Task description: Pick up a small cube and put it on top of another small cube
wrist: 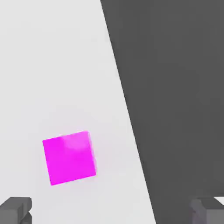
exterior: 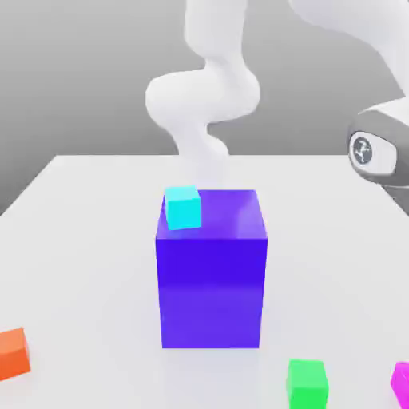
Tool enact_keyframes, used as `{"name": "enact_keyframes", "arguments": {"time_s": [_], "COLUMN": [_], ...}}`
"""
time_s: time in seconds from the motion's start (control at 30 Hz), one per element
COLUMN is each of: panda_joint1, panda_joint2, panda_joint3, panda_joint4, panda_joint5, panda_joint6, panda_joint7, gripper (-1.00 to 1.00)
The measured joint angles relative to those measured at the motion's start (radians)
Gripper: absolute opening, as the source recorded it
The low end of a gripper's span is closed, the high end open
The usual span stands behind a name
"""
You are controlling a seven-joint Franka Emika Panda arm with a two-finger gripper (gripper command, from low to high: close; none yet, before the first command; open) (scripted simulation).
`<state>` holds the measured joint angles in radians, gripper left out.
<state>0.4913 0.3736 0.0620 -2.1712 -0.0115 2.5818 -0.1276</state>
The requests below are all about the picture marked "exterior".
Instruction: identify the small cyan cube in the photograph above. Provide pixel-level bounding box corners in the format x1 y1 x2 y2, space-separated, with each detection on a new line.
163 185 203 232

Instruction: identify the small green cube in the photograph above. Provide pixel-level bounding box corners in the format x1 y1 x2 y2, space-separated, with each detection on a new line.
285 359 330 409

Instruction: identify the small orange cube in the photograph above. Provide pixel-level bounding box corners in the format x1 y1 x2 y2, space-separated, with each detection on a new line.
0 327 32 383

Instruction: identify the small magenta cube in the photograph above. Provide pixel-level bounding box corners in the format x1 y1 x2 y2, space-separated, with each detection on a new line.
390 361 409 409

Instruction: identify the large purple box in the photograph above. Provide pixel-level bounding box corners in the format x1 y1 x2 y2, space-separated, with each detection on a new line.
155 189 268 350

